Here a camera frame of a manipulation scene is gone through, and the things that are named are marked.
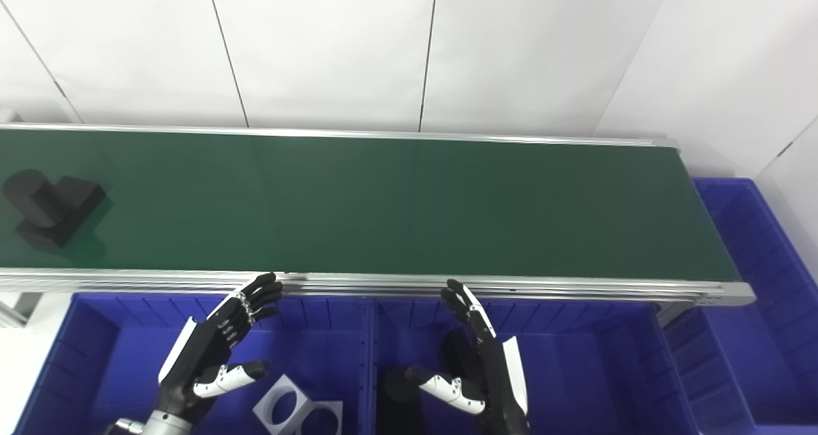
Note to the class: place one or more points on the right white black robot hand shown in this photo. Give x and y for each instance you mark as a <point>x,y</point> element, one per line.
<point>498,371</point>

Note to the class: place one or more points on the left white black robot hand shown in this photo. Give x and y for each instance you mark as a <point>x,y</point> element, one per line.
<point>201,352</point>

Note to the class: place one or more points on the black block cylinder part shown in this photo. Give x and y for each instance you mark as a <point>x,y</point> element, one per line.
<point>399,406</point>
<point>57,208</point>

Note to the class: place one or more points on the blue plastic bin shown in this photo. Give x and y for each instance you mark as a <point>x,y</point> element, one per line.
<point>760,307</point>
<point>594,371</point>
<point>128,371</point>

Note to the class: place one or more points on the white part with round holes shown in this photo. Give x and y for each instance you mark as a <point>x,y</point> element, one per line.
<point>291,406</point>

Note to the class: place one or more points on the green conveyor belt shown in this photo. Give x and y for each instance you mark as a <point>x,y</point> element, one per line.
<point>575,289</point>
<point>396,205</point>

